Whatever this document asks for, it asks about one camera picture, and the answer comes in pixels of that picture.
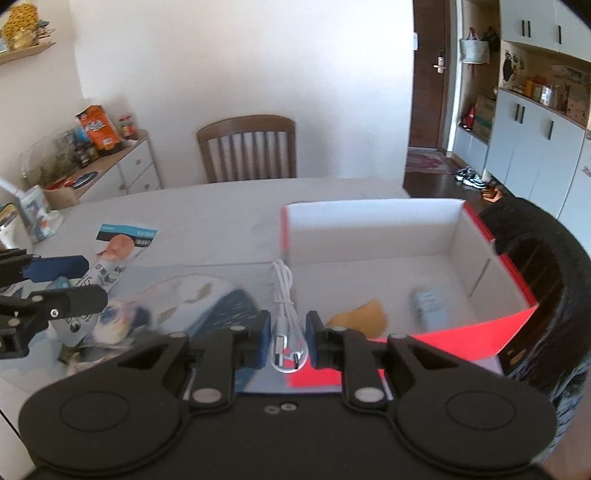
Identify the printed tissue pack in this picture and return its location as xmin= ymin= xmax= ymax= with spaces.
xmin=18 ymin=185 xmax=64 ymax=243

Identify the brown wooden chair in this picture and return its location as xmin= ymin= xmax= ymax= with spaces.
xmin=196 ymin=115 xmax=297 ymax=184

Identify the white wall cabinet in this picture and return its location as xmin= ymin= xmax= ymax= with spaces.
xmin=450 ymin=0 xmax=591 ymax=222

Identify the golden ornament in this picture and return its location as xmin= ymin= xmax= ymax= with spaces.
xmin=1 ymin=4 xmax=41 ymax=49

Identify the white marble desktop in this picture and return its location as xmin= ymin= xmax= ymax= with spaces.
xmin=0 ymin=176 xmax=504 ymax=444

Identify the printed fish table mat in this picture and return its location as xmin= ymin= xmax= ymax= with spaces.
xmin=0 ymin=264 xmax=504 ymax=398

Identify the glass fish tank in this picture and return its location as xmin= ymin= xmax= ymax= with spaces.
xmin=19 ymin=129 xmax=99 ymax=184

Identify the grey blue packet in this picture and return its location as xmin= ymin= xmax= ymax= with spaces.
xmin=410 ymin=286 xmax=452 ymax=332

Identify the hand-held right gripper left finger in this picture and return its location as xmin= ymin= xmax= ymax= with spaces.
xmin=106 ymin=310 xmax=271 ymax=414

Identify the white sideboard with drawers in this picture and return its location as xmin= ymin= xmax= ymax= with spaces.
xmin=44 ymin=129 xmax=163 ymax=204

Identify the red cardboard box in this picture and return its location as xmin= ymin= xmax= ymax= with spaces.
xmin=280 ymin=198 xmax=540 ymax=389

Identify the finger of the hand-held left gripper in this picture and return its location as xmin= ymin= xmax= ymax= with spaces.
xmin=0 ymin=285 xmax=108 ymax=333
xmin=0 ymin=249 xmax=90 ymax=287

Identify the wooden wall shelf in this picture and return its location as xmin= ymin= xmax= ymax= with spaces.
xmin=0 ymin=42 xmax=57 ymax=65

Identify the patterned rug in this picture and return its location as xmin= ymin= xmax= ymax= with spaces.
xmin=404 ymin=148 xmax=455 ymax=175

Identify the grey tote bag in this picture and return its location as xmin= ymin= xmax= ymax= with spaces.
xmin=459 ymin=28 xmax=491 ymax=65

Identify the light wooden chair back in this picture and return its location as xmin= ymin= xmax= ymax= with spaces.
xmin=44 ymin=185 xmax=80 ymax=209

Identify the black chair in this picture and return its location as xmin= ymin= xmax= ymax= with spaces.
xmin=480 ymin=198 xmax=591 ymax=446

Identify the round dark pad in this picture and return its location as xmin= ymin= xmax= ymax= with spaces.
xmin=62 ymin=171 xmax=100 ymax=188

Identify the brown door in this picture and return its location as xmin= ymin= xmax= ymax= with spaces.
xmin=409 ymin=0 xmax=455 ymax=151

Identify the orange snack bag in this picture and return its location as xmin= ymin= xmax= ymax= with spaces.
xmin=75 ymin=105 xmax=122 ymax=153

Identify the yellow packet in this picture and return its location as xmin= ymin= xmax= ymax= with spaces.
xmin=327 ymin=299 xmax=387 ymax=341

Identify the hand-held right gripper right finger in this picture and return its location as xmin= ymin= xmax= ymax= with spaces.
xmin=306 ymin=310 xmax=467 ymax=414

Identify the white packet with face print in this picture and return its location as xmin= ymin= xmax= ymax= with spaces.
xmin=50 ymin=224 xmax=160 ymax=347

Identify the white usb cable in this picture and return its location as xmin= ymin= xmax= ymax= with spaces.
xmin=270 ymin=259 xmax=311 ymax=374

